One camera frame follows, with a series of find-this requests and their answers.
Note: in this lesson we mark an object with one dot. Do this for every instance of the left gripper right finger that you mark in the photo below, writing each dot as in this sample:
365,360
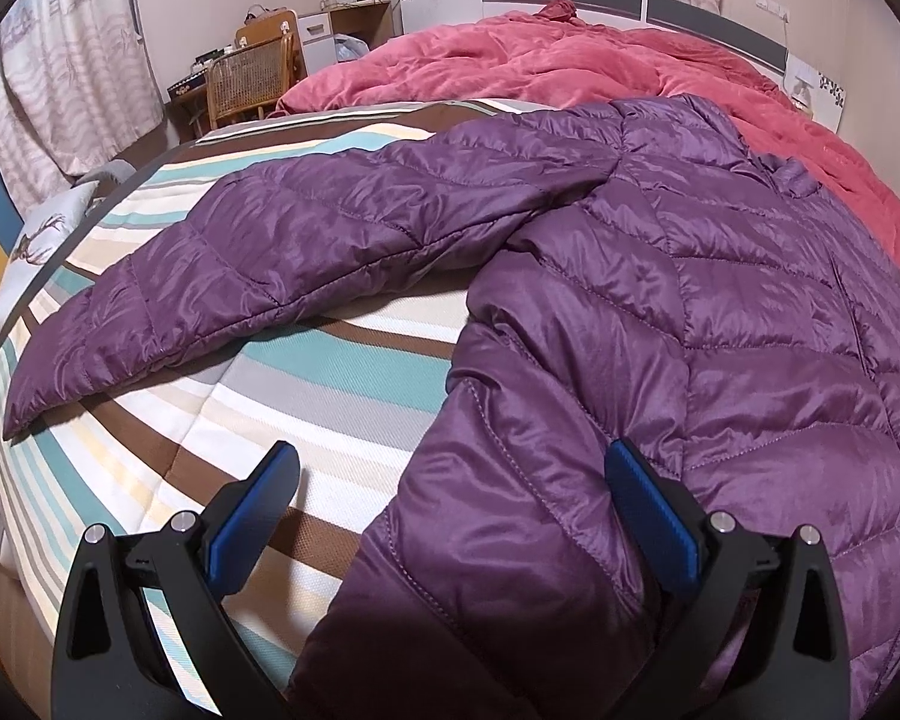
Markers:
760,631

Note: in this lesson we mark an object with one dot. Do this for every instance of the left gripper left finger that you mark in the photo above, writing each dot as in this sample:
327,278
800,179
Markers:
108,661

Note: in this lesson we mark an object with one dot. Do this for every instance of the purple down jacket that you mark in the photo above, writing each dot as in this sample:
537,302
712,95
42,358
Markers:
642,284

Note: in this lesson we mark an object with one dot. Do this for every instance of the striped bed sheet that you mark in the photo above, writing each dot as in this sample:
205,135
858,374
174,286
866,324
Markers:
353,392

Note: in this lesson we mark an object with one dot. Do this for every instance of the deer print pillow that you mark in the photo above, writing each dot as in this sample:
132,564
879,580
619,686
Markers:
45,229

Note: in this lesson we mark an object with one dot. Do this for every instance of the glass bottle on nightstand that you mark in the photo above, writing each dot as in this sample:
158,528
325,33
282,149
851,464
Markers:
800,95

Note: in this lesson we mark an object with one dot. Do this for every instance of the wooden desk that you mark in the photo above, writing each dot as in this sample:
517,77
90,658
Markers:
370,20

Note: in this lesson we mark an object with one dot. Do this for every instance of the left patterned curtain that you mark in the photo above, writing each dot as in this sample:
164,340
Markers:
76,89

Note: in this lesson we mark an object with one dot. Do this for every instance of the pink red comforter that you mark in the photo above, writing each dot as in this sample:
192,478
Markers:
555,59

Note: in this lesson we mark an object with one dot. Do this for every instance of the wooden rattan chair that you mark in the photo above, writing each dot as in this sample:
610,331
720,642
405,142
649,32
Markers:
249,79

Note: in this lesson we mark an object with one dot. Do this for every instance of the white plastic bag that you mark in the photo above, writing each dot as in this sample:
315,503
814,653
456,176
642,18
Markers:
348,48

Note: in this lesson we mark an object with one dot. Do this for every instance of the white bedside cabinet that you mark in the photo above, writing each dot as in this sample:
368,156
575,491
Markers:
317,41

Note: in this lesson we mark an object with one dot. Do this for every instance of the white grey headboard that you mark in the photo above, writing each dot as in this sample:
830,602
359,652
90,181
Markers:
769,57

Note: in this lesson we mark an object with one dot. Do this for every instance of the wall power socket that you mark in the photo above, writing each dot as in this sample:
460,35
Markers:
773,8

